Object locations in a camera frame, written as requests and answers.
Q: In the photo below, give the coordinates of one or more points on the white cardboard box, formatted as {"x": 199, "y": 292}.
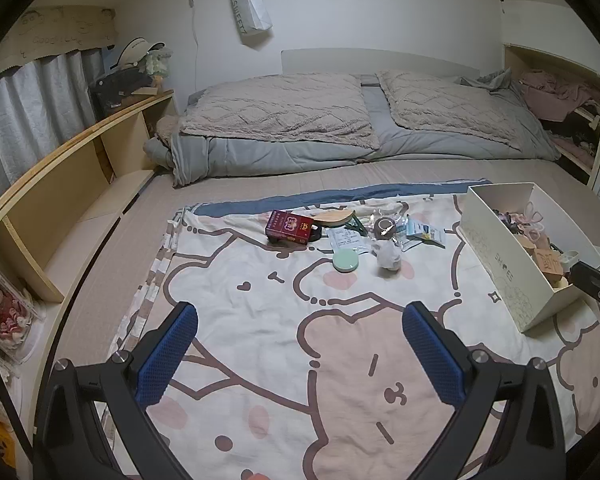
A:
{"x": 500, "y": 265}

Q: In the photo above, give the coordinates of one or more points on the bed with beige sheet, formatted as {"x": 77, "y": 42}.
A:
{"x": 330, "y": 174}

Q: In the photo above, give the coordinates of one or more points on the dark hair accessories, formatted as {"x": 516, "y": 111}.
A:
{"x": 511, "y": 222}

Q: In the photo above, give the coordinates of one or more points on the red cigarette box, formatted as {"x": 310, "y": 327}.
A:
{"x": 286, "y": 226}

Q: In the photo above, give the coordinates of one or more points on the wooden closet shelf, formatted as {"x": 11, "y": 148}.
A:
{"x": 587, "y": 160}

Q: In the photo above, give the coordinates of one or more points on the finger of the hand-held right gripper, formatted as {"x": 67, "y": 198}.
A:
{"x": 595, "y": 282}

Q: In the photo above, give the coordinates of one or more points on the white cap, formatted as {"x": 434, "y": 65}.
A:
{"x": 135, "y": 50}

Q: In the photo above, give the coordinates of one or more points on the green white plush toy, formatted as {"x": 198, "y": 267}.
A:
{"x": 157, "y": 64}

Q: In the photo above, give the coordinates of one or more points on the crumpled clear plastic wrap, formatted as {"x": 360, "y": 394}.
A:
{"x": 388, "y": 256}

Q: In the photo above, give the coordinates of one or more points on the green round compact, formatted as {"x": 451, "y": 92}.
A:
{"x": 345, "y": 261}

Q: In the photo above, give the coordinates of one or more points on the white headboard panel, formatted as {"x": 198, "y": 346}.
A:
{"x": 380, "y": 62}

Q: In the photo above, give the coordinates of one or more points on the grey curtain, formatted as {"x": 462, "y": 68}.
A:
{"x": 25, "y": 110}

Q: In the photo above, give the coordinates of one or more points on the blue white sachet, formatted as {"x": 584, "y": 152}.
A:
{"x": 414, "y": 230}

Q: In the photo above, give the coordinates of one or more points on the printed cartoon blanket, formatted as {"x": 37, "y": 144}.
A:
{"x": 280, "y": 340}

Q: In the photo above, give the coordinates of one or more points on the black bag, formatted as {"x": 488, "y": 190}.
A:
{"x": 115, "y": 87}

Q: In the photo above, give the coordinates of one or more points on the wooden oval board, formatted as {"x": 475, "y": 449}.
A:
{"x": 332, "y": 218}

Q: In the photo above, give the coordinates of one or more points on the pile of pink clothes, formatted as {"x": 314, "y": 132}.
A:
{"x": 555, "y": 90}

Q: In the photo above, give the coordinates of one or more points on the green hair clip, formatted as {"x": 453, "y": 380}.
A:
{"x": 355, "y": 227}

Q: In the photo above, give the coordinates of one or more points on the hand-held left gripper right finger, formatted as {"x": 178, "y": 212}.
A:
{"x": 432, "y": 355}

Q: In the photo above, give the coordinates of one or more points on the wooden shelf unit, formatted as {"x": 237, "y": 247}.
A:
{"x": 60, "y": 180}

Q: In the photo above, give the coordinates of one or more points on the brown tape roll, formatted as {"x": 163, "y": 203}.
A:
{"x": 384, "y": 228}

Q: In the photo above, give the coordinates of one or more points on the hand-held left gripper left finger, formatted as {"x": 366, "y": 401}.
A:
{"x": 167, "y": 350}

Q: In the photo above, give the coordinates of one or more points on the white hanging bag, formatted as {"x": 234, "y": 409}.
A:
{"x": 250, "y": 5}

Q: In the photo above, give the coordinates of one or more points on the white paper sachet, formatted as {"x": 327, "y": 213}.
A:
{"x": 346, "y": 242}

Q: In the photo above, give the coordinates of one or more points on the beige printed valance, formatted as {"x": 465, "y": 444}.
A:
{"x": 50, "y": 30}

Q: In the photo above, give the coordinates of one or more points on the brown wooden block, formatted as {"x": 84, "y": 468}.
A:
{"x": 547, "y": 264}

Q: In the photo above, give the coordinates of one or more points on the clear plastic bag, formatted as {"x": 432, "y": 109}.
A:
{"x": 386, "y": 212}

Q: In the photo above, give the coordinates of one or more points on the clear box with flowers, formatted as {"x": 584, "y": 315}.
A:
{"x": 7, "y": 315}

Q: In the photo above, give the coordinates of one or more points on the folded beige grey duvet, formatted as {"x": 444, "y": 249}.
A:
{"x": 445, "y": 105}
{"x": 275, "y": 110}

